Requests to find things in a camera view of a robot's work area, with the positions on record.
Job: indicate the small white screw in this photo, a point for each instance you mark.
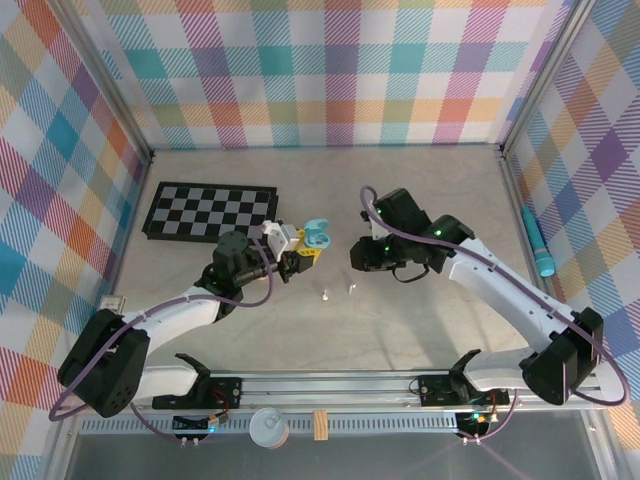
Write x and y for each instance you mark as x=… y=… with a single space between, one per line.
x=325 y=295

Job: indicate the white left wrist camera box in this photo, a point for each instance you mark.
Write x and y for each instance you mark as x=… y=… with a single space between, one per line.
x=280 y=239

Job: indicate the small wooden block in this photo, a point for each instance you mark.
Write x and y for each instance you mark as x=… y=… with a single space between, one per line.
x=320 y=425

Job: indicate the silver tin can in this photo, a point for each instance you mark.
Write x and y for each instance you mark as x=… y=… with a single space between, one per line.
x=269 y=427

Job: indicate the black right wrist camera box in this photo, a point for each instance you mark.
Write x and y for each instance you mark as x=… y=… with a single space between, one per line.
x=402 y=207

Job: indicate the aluminium frame post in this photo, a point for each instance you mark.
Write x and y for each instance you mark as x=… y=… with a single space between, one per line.
x=111 y=85
x=544 y=75

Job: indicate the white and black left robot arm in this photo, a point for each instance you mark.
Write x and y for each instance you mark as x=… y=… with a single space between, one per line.
x=170 y=320

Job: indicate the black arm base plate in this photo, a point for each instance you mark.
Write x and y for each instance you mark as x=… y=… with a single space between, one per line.
x=225 y=392
x=435 y=390

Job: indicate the slotted metal strip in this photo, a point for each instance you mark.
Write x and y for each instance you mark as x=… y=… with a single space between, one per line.
x=375 y=425

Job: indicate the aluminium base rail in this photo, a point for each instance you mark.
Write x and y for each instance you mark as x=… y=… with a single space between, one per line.
x=325 y=387

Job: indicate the teal cylindrical tube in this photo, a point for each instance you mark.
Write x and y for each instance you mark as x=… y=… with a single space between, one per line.
x=539 y=245

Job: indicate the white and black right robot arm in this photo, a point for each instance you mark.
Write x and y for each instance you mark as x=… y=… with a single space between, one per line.
x=500 y=285

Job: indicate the black and grey chessboard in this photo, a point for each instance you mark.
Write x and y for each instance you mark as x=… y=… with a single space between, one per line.
x=200 y=210

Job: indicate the blue earbud charging case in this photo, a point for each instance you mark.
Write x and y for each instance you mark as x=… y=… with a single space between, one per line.
x=317 y=232

